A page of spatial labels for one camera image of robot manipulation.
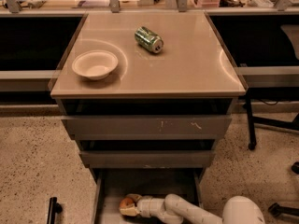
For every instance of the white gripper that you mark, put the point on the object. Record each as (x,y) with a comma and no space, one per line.
(145,206)

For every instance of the orange fruit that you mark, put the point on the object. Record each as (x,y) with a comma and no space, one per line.
(127,202)

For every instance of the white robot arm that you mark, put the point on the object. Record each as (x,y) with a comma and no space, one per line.
(173,209)

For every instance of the grey bottom drawer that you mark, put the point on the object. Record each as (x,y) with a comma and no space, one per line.
(114,184)

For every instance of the grey drawer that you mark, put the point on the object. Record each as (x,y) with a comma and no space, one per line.
(147,159)
(181,127)
(114,184)

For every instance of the grey middle drawer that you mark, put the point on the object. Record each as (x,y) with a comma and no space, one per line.
(147,159)

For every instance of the grey drawer cabinet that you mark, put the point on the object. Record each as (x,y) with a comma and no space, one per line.
(192,75)

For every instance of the grey top drawer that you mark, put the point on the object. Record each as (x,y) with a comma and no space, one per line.
(181,127)

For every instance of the black chair base leg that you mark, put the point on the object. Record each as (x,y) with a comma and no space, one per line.
(276,210)

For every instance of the white paper bowl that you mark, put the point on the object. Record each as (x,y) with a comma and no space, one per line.
(95,64)

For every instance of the black table leg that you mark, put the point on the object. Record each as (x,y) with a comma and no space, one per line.
(252,136)

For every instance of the green soda can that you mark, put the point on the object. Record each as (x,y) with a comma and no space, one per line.
(149,40)

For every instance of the black chair caster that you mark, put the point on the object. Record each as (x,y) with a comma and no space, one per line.
(295,167)

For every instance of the black post on floor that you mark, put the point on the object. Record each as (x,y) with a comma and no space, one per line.
(54,209)

